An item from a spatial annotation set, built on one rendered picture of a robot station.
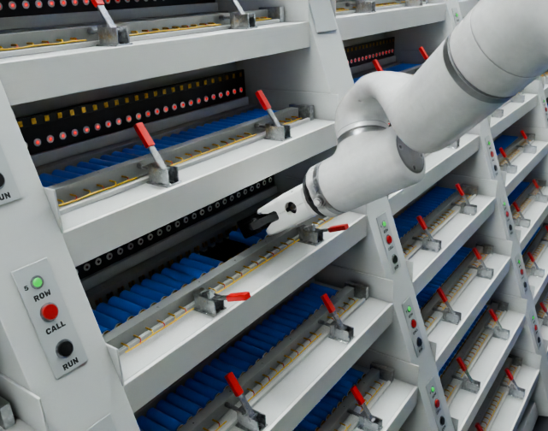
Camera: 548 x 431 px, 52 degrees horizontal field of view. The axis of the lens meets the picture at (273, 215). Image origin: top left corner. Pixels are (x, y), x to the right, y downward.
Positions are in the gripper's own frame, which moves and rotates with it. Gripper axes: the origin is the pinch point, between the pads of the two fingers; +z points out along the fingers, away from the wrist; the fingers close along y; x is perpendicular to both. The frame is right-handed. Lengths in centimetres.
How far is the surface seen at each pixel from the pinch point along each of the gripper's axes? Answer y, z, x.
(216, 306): -18.8, -4.0, -7.6
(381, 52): 81, 5, 25
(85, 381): -41.5, -6.4, -6.0
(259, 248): -3.9, -1.9, -3.8
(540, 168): 163, 6, -35
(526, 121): 163, 3, -16
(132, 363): -34.1, -3.6, -7.7
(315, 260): 3.9, -4.7, -10.2
